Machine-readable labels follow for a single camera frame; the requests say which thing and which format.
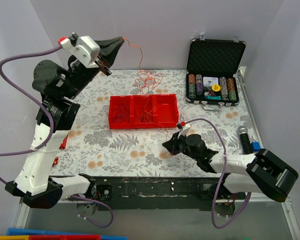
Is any black microphone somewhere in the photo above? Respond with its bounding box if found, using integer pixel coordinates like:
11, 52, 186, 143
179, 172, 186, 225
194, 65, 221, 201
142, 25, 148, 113
237, 125, 253, 155

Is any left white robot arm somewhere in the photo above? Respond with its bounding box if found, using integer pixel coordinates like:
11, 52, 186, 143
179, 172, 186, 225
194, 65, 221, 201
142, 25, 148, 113
5, 34, 124, 209

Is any yellow dealer chip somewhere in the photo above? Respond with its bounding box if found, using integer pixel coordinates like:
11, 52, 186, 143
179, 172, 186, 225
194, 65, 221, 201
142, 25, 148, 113
211, 84, 221, 92

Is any blue storage bin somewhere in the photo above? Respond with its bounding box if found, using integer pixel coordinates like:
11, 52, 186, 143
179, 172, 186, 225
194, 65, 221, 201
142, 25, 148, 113
6, 228, 128, 240

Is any red white toy block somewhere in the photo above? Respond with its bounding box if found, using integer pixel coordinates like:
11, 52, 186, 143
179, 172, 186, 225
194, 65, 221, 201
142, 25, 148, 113
59, 135, 68, 150

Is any red three-compartment tray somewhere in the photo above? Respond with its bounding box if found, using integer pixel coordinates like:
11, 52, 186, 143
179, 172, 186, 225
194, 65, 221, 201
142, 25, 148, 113
108, 94, 179, 130

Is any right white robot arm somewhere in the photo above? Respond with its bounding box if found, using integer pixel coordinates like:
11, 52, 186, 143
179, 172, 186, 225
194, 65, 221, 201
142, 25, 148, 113
162, 132, 299, 203

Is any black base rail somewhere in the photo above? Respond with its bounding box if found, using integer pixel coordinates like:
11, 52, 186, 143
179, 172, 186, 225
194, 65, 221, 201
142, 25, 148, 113
67, 176, 251, 212

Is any orange red wire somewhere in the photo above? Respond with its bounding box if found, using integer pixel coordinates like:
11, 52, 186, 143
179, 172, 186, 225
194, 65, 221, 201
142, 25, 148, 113
121, 36, 171, 157

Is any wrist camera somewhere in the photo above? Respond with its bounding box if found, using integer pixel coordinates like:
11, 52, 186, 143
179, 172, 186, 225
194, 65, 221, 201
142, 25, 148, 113
58, 33, 101, 69
176, 121, 191, 139

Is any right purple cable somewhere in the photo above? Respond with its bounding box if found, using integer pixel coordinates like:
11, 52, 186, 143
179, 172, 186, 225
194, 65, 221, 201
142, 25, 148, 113
184, 118, 253, 230

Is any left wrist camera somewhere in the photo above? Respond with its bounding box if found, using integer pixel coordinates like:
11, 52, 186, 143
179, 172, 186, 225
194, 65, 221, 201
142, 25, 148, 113
58, 33, 101, 69

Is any yellow storage bin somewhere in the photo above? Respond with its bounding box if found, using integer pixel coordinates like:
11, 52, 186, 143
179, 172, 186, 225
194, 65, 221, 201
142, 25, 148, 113
0, 235, 29, 240

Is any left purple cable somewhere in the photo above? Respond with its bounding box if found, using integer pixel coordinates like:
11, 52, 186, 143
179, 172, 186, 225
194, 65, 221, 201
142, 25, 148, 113
0, 46, 115, 228

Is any small blue block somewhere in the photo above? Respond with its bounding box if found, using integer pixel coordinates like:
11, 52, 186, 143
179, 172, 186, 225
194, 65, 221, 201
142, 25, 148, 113
251, 141, 261, 152

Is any red storage bin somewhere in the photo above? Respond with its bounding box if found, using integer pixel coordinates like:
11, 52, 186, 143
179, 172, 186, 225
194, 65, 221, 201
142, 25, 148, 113
28, 234, 102, 240

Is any purple cable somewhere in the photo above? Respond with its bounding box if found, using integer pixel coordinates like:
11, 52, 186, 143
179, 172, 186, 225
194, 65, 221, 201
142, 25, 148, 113
0, 46, 115, 228
184, 118, 253, 230

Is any playing card deck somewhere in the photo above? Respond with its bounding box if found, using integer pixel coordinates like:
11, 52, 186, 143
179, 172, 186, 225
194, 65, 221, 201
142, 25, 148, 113
203, 76, 219, 87

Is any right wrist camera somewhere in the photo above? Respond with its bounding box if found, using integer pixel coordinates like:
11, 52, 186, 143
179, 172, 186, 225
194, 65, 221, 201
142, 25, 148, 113
176, 121, 191, 139

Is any teal card box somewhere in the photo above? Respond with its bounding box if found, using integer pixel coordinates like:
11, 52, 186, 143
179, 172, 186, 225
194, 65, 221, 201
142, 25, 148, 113
206, 95, 222, 101

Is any black poker chip case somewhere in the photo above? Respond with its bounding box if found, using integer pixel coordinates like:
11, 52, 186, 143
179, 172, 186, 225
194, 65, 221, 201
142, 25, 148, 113
185, 38, 246, 111

